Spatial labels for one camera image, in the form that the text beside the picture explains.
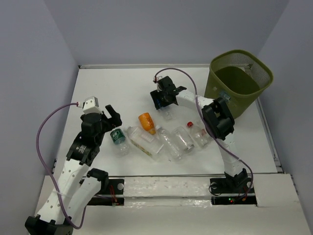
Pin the green label water bottle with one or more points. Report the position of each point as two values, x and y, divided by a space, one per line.
120 142

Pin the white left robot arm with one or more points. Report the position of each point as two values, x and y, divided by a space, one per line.
78 182

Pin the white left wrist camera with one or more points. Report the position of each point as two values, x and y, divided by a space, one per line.
91 105

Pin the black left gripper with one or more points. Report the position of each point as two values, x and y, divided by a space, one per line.
115 118

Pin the square clear plastic bottle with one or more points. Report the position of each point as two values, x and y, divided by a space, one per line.
146 142

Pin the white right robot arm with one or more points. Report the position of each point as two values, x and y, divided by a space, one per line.
218 121

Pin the clear jar silver lid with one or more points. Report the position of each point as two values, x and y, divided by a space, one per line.
183 139

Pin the clear bottle inside bin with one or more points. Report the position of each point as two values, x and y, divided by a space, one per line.
225 96

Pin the blue label water bottle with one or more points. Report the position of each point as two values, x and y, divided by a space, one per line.
165 112

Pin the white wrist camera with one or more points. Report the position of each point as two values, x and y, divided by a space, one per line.
91 105
157 78

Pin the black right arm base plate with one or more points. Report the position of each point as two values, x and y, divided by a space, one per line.
224 195

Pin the green mesh waste bin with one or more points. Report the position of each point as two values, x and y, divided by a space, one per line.
242 75

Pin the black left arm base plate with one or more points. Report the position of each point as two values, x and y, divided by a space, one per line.
112 195

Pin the red cap clear bottle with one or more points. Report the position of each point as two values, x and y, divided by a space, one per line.
199 135

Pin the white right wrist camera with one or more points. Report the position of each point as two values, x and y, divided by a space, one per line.
157 78

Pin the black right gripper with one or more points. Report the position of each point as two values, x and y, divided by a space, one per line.
155 95

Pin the orange juice bottle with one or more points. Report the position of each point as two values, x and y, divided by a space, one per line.
147 123

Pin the clear ribbed water bottle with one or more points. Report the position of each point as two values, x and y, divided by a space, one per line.
169 143

